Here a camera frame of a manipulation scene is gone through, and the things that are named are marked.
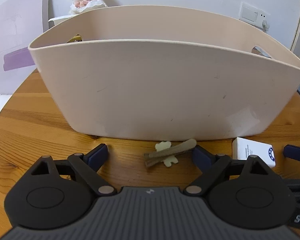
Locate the white slim carton box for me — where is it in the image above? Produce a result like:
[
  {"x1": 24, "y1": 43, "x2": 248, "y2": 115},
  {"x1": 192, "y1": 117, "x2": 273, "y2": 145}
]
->
[{"x1": 232, "y1": 137, "x2": 276, "y2": 168}]

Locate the beige plastic storage basket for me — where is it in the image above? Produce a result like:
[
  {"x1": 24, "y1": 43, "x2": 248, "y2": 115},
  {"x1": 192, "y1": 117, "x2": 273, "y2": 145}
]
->
[{"x1": 29, "y1": 5, "x2": 300, "y2": 141}]

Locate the gold foil snack box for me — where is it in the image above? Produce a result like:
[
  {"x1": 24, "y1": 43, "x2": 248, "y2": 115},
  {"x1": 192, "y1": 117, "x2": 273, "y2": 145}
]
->
[{"x1": 47, "y1": 15, "x2": 84, "y2": 43}]

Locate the pink purple headboard panel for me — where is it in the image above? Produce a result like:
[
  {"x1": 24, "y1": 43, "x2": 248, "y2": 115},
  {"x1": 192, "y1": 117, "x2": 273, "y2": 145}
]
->
[{"x1": 0, "y1": 0, "x2": 49, "y2": 94}]

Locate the white wall switch socket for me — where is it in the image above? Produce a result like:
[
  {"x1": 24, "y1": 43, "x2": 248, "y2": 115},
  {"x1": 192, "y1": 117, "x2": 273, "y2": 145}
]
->
[{"x1": 239, "y1": 2, "x2": 270, "y2": 33}]

